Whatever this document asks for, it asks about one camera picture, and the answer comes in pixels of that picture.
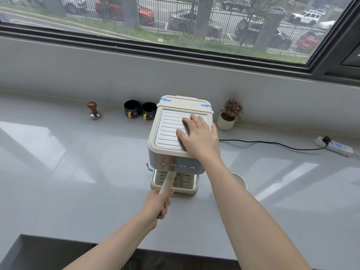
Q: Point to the person's right hand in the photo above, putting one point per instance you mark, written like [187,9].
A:
[202,140]

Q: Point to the person's left hand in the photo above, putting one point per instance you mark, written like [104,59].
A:
[153,203]

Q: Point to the person's right middle finger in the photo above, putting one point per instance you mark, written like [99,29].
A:
[197,118]

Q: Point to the person's left thumb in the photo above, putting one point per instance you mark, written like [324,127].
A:
[168,195]

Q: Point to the person's right thumb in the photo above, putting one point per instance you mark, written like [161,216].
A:
[182,136]

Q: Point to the cream espresso machine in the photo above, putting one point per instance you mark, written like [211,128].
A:
[166,132]

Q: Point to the person's right forearm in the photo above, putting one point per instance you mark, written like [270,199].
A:
[247,216]

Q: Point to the person's left forearm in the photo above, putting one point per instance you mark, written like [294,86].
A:
[118,244]

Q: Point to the small plant in white pot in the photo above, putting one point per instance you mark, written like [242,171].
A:
[227,120]

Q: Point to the blue tape strip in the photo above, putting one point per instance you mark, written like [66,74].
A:
[149,168]

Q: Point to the white cup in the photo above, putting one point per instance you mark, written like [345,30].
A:
[240,179]

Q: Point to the black metal fence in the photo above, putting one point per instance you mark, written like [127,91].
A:
[225,22]

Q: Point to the grey concrete pillar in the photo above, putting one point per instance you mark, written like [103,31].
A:
[268,32]
[130,12]
[203,16]

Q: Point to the black car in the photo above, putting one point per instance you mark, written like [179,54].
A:
[249,30]

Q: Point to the red car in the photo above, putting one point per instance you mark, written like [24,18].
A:
[310,40]
[143,12]

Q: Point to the black plug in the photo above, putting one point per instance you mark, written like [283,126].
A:
[326,140]

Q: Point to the white power strip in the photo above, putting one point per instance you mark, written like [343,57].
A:
[339,147]

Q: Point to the white off-road car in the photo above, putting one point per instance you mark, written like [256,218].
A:
[305,17]

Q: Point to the dark window frame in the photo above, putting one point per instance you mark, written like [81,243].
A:
[168,51]

